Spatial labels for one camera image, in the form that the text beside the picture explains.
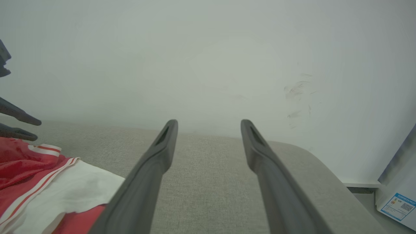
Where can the grey fabric sofa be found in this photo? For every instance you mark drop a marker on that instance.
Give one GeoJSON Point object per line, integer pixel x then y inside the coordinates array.
{"type": "Point", "coordinates": [211, 182]}

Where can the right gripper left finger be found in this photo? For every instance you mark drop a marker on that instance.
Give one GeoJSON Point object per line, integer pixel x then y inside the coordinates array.
{"type": "Point", "coordinates": [143, 185]}

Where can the red and white shirt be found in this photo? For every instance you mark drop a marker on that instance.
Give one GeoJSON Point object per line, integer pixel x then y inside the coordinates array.
{"type": "Point", "coordinates": [35, 182]}

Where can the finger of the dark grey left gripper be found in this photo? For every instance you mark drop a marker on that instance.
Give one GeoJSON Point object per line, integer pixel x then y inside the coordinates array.
{"type": "Point", "coordinates": [16, 133]}
{"type": "Point", "coordinates": [18, 114]}

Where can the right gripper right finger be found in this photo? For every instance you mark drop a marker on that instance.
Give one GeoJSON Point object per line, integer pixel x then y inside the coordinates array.
{"type": "Point", "coordinates": [276, 185]}

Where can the white appliance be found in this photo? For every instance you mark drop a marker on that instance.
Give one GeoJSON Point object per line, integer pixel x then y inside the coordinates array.
{"type": "Point", "coordinates": [399, 182]}

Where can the blue white appliance label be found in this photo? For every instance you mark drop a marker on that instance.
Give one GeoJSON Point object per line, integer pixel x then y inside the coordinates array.
{"type": "Point", "coordinates": [399, 207]}

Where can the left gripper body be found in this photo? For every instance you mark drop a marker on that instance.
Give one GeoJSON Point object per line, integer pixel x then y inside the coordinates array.
{"type": "Point", "coordinates": [4, 58]}

